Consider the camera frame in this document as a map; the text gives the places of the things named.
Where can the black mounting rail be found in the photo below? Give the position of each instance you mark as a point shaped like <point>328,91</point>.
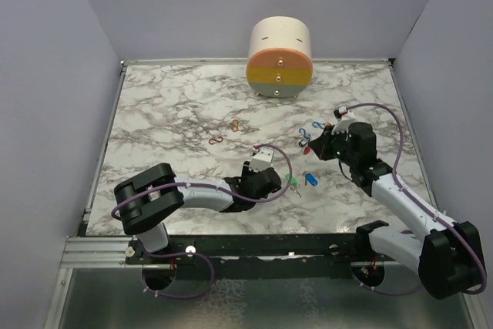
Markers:
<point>254,256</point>

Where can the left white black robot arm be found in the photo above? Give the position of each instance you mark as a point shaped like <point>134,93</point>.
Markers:
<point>144,201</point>

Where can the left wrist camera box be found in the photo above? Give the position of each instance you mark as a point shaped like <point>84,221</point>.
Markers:
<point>261,160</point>

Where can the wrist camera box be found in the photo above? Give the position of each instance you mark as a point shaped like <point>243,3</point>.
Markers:
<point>344,118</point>
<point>261,160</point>

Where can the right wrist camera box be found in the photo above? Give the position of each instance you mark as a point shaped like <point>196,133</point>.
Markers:
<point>344,118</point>

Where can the red carabiner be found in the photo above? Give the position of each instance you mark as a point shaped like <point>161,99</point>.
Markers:
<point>215,140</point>

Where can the green tag key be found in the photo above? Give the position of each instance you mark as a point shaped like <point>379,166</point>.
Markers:
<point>293,183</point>

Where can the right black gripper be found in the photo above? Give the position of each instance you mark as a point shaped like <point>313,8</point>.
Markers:
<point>321,145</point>

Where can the round three-drawer storage box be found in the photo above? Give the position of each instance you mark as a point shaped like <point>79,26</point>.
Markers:
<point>279,63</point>

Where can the blue tag key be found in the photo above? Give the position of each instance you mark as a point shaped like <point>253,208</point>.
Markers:
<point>309,178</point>

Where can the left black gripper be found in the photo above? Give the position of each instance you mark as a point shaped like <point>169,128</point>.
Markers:
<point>246,172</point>

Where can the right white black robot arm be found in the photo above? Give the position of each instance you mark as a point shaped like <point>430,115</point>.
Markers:
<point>446,255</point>

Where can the gold carabiner far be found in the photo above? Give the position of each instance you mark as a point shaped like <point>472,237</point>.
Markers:
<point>235,125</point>

